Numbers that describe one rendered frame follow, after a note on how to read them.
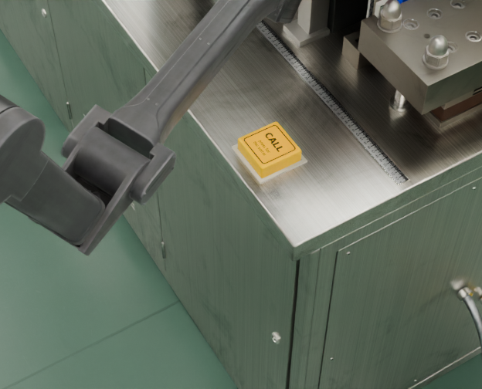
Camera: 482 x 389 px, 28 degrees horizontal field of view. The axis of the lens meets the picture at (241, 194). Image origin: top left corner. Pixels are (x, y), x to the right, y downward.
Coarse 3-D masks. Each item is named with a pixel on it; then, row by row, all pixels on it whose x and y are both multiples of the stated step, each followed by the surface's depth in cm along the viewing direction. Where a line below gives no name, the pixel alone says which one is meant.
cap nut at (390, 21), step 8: (392, 0) 139; (384, 8) 140; (392, 8) 139; (400, 8) 140; (384, 16) 141; (392, 16) 140; (400, 16) 141; (384, 24) 141; (392, 24) 141; (400, 24) 142; (392, 32) 142
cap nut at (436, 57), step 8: (432, 40) 135; (440, 40) 134; (432, 48) 135; (440, 48) 135; (424, 56) 138; (432, 56) 136; (440, 56) 136; (424, 64) 138; (432, 64) 137; (440, 64) 137
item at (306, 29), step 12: (312, 0) 153; (324, 0) 155; (300, 12) 158; (312, 12) 155; (324, 12) 157; (288, 24) 160; (300, 24) 160; (312, 24) 157; (324, 24) 159; (300, 36) 158; (312, 36) 159
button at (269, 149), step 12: (252, 132) 144; (264, 132) 144; (276, 132) 144; (240, 144) 143; (252, 144) 142; (264, 144) 142; (276, 144) 142; (288, 144) 142; (252, 156) 141; (264, 156) 141; (276, 156) 141; (288, 156) 141; (300, 156) 143; (264, 168) 140; (276, 168) 141
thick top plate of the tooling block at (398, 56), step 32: (416, 0) 146; (448, 0) 146; (480, 0) 146; (384, 32) 142; (416, 32) 142; (448, 32) 142; (480, 32) 142; (384, 64) 143; (416, 64) 138; (448, 64) 138; (480, 64) 139; (416, 96) 139; (448, 96) 140
